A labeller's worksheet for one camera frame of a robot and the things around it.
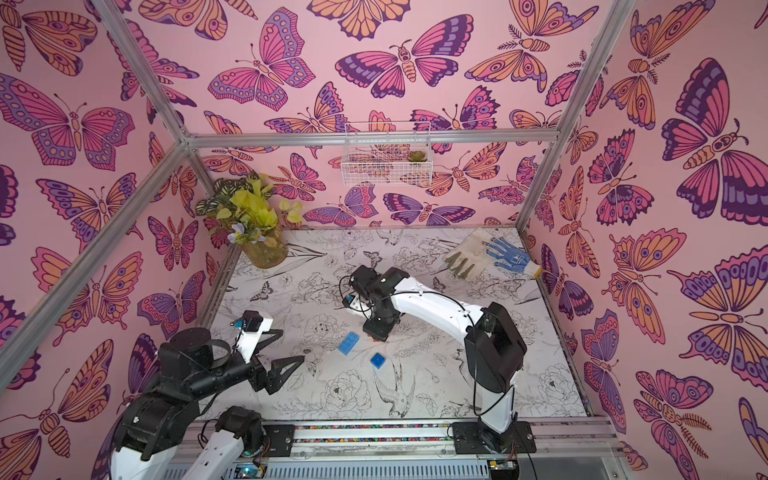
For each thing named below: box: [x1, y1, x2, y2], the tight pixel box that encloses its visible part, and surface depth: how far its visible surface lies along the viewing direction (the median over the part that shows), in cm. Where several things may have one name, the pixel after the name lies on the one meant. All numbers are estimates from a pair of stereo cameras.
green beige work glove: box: [445, 227, 494, 280], surface depth 112 cm
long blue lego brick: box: [338, 332, 360, 355], surface depth 91 cm
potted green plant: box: [196, 172, 304, 269], surface depth 102 cm
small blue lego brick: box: [370, 352, 386, 369], surface depth 88 cm
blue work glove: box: [481, 237, 543, 279], surface depth 112 cm
